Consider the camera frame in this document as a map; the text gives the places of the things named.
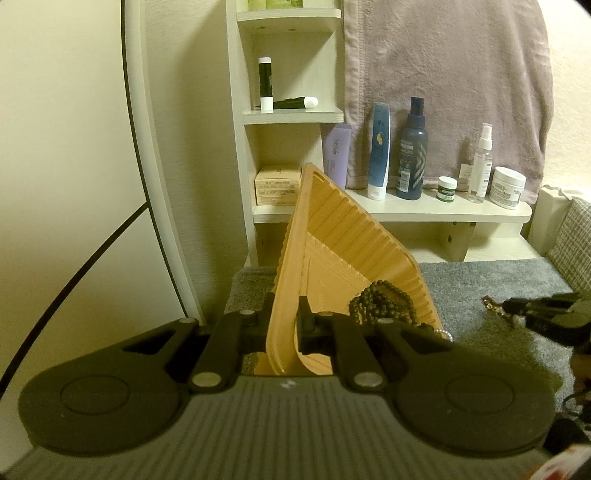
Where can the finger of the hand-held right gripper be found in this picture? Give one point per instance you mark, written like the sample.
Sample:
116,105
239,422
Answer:
535,316
540,302

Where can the white cream jar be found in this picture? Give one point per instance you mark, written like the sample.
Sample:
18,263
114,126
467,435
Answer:
507,188

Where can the white and blue tube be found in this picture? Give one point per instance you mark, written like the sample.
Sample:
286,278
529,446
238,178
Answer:
379,157

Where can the small white box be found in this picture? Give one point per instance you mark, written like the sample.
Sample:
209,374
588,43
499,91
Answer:
465,175

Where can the cream padded panel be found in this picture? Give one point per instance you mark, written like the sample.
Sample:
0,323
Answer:
547,217

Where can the purple bottle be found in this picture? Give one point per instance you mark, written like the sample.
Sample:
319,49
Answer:
337,157

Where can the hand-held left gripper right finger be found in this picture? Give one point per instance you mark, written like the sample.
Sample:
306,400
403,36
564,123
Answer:
305,328

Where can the pink towel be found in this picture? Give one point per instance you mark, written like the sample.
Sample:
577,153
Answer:
452,69

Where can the small green jar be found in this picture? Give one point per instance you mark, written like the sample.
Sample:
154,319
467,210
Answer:
447,190

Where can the dark blue spray bottle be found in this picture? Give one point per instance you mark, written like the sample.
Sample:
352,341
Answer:
412,157

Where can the black tube with white cap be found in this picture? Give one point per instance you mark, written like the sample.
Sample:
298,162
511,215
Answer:
293,103
265,78

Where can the pale green box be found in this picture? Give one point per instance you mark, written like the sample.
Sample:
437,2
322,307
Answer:
256,4

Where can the clear spray bottle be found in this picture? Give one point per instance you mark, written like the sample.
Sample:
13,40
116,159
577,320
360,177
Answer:
479,170

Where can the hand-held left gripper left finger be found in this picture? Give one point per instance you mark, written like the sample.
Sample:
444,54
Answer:
247,330

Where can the grey woven cushion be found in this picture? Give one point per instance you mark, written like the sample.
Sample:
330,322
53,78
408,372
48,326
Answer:
572,240

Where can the beige cardboard box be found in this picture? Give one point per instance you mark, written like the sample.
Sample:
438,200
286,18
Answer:
277,187

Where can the grey-blue fluffy mat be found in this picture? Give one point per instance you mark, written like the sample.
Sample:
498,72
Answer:
489,360

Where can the orange plastic tray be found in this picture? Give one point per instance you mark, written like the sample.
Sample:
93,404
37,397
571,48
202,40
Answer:
332,240

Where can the cream wooden shelf unit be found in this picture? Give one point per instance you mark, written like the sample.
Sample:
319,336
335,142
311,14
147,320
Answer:
295,138

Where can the white curved frame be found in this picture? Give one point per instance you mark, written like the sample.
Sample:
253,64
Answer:
157,138

